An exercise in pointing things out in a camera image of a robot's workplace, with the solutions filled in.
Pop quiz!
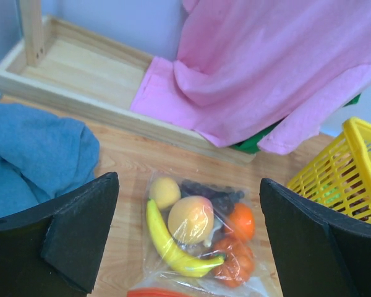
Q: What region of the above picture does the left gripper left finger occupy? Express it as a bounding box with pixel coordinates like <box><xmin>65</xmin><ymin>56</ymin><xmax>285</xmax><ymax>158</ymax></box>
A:
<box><xmin>0</xmin><ymin>172</ymin><xmax>119</xmax><ymax>296</ymax></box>

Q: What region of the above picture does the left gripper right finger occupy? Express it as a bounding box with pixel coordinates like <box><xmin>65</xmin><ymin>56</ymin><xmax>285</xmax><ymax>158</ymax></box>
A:
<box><xmin>259</xmin><ymin>178</ymin><xmax>371</xmax><ymax>296</ymax></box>

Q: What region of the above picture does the orange tangerine toy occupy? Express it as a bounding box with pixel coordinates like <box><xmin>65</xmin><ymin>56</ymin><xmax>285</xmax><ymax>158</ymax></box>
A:
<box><xmin>224</xmin><ymin>202</ymin><xmax>255</xmax><ymax>242</ymax></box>

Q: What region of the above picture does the orange pumpkin toy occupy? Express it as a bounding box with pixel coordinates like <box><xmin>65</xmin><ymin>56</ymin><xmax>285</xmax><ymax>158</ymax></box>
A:
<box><xmin>212</xmin><ymin>237</ymin><xmax>255</xmax><ymax>288</ymax></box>

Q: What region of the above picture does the white garlic toy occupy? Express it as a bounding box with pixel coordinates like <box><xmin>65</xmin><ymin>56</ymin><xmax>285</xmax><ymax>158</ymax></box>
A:
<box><xmin>202</xmin><ymin>216</ymin><xmax>223</xmax><ymax>248</ymax></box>

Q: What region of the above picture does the dark small grape bunch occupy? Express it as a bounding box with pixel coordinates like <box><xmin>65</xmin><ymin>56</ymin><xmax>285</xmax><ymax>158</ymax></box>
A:
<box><xmin>179</xmin><ymin>179</ymin><xmax>245</xmax><ymax>216</ymax></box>

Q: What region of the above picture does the clear zip top bag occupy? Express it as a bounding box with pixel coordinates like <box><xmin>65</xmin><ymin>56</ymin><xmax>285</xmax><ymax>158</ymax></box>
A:
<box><xmin>127</xmin><ymin>173</ymin><xmax>281</xmax><ymax>296</ymax></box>

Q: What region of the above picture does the yellow banana toy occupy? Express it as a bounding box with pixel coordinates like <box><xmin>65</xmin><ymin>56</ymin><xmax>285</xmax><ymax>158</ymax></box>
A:
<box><xmin>146</xmin><ymin>199</ymin><xmax>225</xmax><ymax>278</ymax></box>

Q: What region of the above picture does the pale peach toy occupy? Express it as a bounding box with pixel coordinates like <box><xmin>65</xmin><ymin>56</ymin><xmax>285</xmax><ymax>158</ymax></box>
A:
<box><xmin>168</xmin><ymin>196</ymin><xmax>214</xmax><ymax>244</ymax></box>

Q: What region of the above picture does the yellow plastic basket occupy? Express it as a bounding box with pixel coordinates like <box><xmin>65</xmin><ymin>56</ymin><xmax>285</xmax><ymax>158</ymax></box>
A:
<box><xmin>287</xmin><ymin>117</ymin><xmax>371</xmax><ymax>224</ymax></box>

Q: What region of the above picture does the blue crumpled cloth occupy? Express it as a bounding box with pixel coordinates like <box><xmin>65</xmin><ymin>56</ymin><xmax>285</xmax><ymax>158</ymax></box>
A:
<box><xmin>0</xmin><ymin>103</ymin><xmax>100</xmax><ymax>218</ymax></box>

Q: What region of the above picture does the green t-shirt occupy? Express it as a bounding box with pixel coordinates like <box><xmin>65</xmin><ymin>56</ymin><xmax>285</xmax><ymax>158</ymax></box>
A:
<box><xmin>231</xmin><ymin>93</ymin><xmax>361</xmax><ymax>154</ymax></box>

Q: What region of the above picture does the wooden tray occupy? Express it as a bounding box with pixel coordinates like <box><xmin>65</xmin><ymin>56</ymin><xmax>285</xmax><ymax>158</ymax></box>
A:
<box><xmin>0</xmin><ymin>16</ymin><xmax>253</xmax><ymax>165</ymax></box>

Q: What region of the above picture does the pink t-shirt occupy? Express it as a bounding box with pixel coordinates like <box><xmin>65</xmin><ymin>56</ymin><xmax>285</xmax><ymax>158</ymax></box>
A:
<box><xmin>131</xmin><ymin>1</ymin><xmax>371</xmax><ymax>155</ymax></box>

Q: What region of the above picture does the wooden rack post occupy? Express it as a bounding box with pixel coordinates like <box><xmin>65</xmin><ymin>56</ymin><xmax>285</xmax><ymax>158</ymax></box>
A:
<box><xmin>19</xmin><ymin>0</ymin><xmax>45</xmax><ymax>67</ymax></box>

